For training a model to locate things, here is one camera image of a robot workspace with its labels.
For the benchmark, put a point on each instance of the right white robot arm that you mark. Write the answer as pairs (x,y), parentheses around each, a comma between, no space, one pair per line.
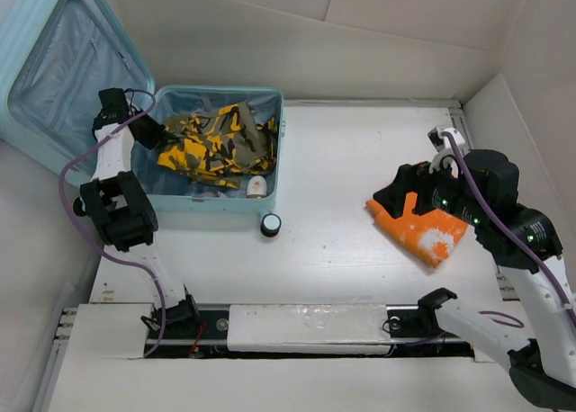
(524,245)

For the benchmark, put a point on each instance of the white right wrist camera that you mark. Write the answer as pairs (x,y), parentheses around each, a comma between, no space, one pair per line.
(446,141)

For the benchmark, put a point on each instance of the camouflage yellow green garment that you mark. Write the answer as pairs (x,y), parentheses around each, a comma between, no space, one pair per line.
(221,146)

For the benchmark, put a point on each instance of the white egg-shaped cosmetic case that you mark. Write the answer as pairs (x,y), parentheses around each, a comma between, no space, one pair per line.
(256,187)

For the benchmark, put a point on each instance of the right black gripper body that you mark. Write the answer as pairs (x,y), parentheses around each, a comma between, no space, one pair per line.
(440,190)

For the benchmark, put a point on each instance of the light blue hardshell suitcase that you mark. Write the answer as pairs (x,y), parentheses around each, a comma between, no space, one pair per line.
(58,55)

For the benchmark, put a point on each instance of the orange tie-dye cloth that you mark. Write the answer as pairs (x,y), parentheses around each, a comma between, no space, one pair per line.
(431,237)

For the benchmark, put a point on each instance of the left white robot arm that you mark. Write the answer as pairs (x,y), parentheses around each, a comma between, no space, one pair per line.
(122,213)

